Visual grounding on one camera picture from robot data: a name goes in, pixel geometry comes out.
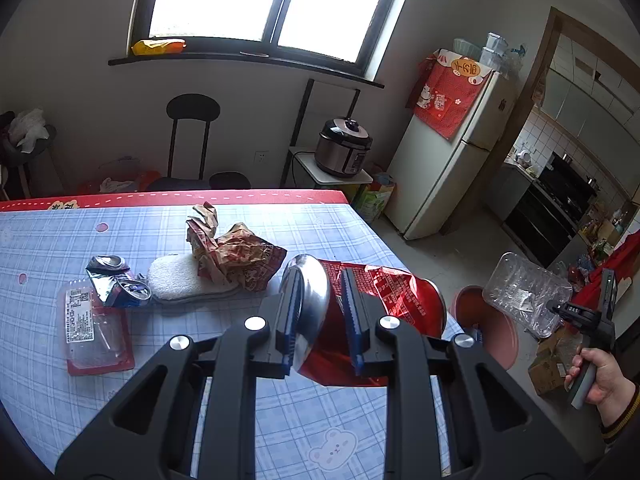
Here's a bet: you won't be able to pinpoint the crushed silver blue can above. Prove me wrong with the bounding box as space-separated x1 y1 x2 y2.
84 254 152 309

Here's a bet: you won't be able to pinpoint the green printed bag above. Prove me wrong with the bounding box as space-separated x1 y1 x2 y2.
351 171 397 224

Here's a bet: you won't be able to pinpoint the clear ribbed plastic container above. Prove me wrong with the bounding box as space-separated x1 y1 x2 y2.
482 252 574 339

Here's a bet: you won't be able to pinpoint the person's right hand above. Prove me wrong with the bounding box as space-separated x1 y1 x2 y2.
564 346 637 407

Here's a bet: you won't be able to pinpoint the white refrigerator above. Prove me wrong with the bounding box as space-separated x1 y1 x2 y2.
384 49 519 242

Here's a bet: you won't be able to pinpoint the small white side table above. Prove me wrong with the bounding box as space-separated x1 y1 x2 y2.
288 146 374 202

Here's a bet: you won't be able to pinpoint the silver black rice cooker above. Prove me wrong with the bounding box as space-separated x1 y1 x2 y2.
314 117 374 179

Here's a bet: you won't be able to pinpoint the black metal rack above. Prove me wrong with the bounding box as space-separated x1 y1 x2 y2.
279 78 362 188

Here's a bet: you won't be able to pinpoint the upper kitchen cabinets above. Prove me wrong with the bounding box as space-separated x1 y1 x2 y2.
541 34 640 148

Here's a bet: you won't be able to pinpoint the black kitchen stove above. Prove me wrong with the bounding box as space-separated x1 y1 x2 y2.
501 151 599 269

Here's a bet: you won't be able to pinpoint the clear containers on refrigerator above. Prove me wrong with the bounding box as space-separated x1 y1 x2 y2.
451 32 527 80

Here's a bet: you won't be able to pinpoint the clear tray with red rim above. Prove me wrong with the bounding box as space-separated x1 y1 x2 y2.
62 280 137 377

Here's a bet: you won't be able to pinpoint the cardboard box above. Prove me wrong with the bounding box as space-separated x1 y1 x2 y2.
527 329 585 400

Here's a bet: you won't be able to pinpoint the black framed window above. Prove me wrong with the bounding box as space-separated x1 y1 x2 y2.
108 0 420 90

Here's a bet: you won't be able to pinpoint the red printed cloth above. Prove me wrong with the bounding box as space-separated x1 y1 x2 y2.
404 48 491 142

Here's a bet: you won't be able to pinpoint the red bag on floor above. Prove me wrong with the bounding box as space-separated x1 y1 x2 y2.
76 156 162 195

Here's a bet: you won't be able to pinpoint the white crumpled plastic bag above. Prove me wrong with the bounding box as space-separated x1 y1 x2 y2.
8 108 51 154

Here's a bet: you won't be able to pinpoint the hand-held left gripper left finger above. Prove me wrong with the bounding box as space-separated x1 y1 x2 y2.
55 265 297 480

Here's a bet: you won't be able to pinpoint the person's right forearm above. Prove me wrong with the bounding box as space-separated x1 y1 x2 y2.
597 381 640 457

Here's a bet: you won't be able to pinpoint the crumpled brown paper wrapper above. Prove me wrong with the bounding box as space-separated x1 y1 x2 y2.
186 202 289 294

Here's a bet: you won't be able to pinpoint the yellow snack bag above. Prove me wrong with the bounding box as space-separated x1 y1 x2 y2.
131 38 187 57

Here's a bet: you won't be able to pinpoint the red foil snack bag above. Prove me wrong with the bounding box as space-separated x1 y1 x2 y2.
280 254 447 389

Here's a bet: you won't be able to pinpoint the black round-back chair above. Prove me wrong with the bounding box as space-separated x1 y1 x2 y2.
144 93 222 194

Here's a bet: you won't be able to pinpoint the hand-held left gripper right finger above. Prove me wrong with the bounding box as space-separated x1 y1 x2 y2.
340 268 587 480

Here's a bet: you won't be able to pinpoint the pink plastic bin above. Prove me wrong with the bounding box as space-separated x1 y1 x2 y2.
449 285 521 372

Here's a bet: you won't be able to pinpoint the black round stool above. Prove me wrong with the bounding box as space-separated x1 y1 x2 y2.
208 171 252 191

